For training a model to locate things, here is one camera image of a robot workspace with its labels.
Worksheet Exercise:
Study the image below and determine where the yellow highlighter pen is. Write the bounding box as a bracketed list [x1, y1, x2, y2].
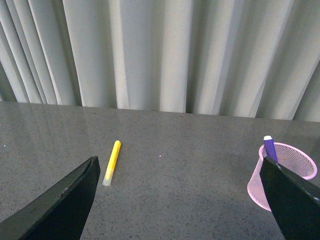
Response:
[102, 140, 121, 187]

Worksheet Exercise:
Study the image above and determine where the pink mesh pen cup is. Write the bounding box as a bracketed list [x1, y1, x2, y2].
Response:
[247, 142, 318, 212]

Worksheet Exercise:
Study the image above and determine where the grey pleated curtain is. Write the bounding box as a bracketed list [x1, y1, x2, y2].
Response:
[0, 0, 320, 122]

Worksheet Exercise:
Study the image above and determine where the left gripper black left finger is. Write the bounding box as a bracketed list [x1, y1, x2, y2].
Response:
[0, 156, 101, 240]

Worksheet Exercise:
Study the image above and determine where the purple highlighter pen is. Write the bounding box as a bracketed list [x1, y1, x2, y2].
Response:
[263, 135, 278, 163]

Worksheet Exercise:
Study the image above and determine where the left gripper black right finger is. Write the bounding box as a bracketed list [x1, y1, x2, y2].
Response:
[259, 157, 320, 240]

